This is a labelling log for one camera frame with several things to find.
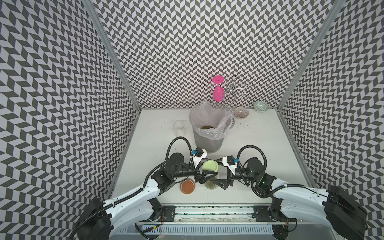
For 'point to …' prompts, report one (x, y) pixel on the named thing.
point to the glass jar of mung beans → (179, 127)
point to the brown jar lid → (187, 186)
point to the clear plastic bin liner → (210, 119)
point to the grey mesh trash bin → (212, 145)
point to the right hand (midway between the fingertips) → (212, 172)
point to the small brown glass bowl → (241, 112)
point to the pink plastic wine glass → (219, 91)
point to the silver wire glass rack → (228, 94)
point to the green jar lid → (210, 165)
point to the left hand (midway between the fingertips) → (212, 169)
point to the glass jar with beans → (210, 185)
